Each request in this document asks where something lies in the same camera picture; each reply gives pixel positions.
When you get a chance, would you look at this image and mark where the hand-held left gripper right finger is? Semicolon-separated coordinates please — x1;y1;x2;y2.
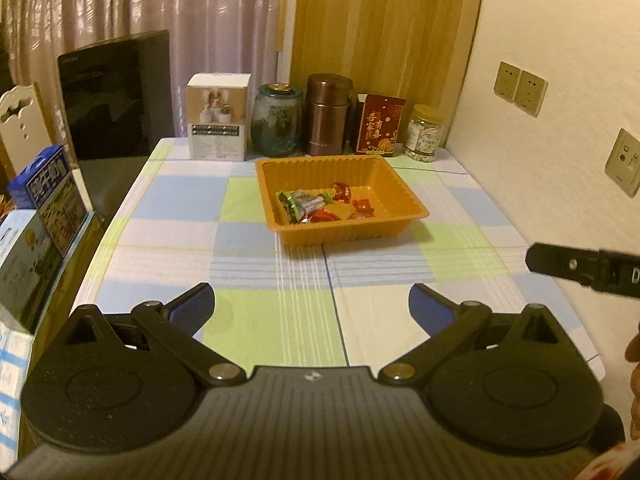
377;283;569;387

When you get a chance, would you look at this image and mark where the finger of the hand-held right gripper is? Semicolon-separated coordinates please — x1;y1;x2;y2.
525;242;601;289

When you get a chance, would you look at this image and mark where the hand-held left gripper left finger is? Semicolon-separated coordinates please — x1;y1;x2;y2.
59;282;247;387

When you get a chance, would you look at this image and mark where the orange plastic tray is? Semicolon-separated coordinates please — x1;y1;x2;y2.
255;154;431;249

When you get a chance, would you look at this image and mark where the clear yellow candy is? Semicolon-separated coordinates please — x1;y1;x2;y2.
323;199;357;220

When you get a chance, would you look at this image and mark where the grey striped snack packet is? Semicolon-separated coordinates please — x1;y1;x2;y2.
291;188;332;217

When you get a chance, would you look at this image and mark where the person's right hand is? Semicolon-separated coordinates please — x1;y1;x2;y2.
624;322;640;441

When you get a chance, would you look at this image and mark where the checked tablecloth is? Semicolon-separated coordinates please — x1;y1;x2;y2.
72;137;609;384

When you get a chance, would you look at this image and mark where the light blue carton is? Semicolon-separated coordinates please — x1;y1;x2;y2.
0;208;94;334

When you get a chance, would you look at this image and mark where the clear jar with yellow lid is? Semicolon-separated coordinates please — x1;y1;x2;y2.
403;103;445;164

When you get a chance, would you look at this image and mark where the white blue checked package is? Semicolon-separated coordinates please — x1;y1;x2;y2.
0;317;35;464

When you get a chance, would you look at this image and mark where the red gift box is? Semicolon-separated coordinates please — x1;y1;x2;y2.
352;93;407;156

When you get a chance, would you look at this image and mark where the dark blue carton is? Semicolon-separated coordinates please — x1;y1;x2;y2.
7;144;96;256

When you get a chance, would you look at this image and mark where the white product box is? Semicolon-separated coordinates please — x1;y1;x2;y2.
186;72;253;163

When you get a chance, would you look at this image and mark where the green glass jar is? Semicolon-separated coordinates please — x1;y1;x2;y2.
249;82;305;158

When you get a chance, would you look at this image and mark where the brown metal canister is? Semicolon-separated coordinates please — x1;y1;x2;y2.
303;73;354;158

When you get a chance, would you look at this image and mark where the black monitor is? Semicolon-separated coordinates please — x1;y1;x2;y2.
55;29;176;221

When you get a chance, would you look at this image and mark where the white chair back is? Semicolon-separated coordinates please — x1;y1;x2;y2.
0;82;51;181

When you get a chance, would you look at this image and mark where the yellow curtain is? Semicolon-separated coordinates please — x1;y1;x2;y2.
289;0;489;111

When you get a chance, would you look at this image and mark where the pink curtain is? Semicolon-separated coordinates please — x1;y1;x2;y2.
0;0;301;139

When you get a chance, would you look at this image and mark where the beige wall outlet with ports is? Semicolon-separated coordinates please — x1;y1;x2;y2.
603;128;640;199

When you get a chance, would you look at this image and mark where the beige wall socket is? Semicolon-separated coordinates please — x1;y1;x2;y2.
514;69;550;118
493;61;521;104

